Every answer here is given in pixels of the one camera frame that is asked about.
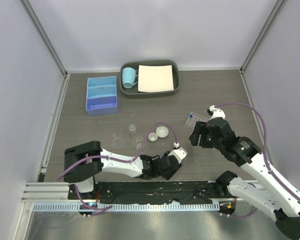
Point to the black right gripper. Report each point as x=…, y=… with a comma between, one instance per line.
x=200, y=127

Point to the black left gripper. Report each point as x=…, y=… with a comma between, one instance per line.
x=168, y=176

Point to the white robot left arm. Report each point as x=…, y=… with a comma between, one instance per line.
x=84, y=161

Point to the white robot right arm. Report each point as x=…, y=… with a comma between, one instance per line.
x=280, y=201

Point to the clear acrylic test tube rack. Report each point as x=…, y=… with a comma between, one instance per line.
x=191, y=122

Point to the small white porcelain crucible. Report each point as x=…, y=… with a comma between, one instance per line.
x=152, y=137

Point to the clear glass beaker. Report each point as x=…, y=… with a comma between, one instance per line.
x=138, y=142

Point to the large white porcelain dish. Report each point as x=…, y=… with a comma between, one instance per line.
x=162, y=132

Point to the clear glass funnel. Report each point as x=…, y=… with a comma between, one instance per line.
x=117, y=142

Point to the clear glass jar with lid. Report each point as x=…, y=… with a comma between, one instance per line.
x=132, y=129

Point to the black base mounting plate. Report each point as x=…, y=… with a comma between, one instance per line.
x=156, y=192

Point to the white square plate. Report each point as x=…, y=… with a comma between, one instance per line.
x=154, y=79

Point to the dark green plastic tray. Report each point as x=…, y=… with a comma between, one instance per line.
x=134, y=93

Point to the light blue mug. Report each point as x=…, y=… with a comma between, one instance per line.
x=129, y=77

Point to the blue three-compartment organizer box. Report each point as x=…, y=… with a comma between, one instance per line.
x=101, y=96

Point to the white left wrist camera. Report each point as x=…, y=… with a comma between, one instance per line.
x=179, y=154

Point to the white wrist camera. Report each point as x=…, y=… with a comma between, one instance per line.
x=215, y=112
x=179, y=154

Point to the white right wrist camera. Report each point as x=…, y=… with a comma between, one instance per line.
x=215, y=112

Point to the white slotted cable duct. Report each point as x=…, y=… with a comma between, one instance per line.
x=171, y=207

